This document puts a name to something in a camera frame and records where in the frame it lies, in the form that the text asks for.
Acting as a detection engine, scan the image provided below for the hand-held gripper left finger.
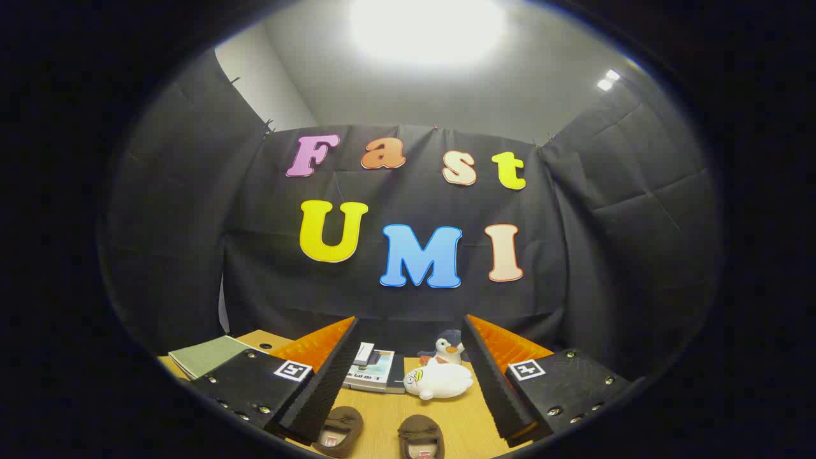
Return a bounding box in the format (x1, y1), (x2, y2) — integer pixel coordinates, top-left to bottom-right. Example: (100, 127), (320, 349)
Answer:
(189, 317), (361, 446)

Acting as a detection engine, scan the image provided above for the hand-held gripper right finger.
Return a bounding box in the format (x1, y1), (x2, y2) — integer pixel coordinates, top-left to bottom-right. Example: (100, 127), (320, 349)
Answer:
(462, 314), (632, 447)

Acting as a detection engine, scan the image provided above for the brown fuzzy shoe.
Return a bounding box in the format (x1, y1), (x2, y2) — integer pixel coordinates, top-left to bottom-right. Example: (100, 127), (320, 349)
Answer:
(312, 406), (364, 458)
(398, 414), (446, 459)

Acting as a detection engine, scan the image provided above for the green fabric storage box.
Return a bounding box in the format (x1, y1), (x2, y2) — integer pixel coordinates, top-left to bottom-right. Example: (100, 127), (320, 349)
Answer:
(169, 336), (268, 381)

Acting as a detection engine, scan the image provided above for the teal and white book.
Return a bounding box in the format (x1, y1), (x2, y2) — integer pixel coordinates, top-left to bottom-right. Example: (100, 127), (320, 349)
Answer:
(344, 349), (396, 391)

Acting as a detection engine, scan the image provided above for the white seal plush toy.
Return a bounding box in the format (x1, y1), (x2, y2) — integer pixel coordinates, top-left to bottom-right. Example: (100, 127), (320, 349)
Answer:
(403, 358), (474, 401)

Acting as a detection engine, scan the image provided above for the penguin plush toy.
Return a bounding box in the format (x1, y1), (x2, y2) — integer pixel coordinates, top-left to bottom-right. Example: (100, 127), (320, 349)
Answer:
(418, 329), (469, 365)

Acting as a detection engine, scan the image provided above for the dark cover book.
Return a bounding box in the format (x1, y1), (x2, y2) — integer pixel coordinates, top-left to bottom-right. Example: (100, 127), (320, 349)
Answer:
(382, 353), (407, 395)

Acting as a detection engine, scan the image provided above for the large ceiling light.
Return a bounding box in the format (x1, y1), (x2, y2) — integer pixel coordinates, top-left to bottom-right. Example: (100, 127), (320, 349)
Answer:
(347, 0), (507, 68)

